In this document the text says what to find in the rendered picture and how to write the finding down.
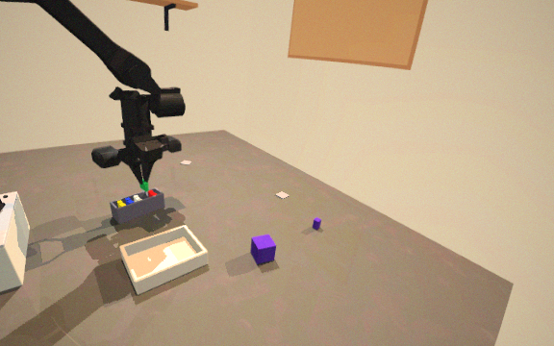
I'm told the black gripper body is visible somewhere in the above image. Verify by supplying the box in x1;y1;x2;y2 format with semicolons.
91;119;182;168

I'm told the purple cube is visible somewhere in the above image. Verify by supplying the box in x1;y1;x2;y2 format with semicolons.
250;235;276;264

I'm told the green fuse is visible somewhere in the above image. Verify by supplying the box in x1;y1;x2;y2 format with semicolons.
139;180;149;195

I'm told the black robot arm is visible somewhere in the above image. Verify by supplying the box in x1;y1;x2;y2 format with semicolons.
0;0;186;163

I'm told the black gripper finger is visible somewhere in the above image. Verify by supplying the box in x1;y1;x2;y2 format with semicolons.
121;159;142;185
141;160;156;183

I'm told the small purple block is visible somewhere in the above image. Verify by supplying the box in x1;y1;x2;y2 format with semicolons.
313;218;321;230

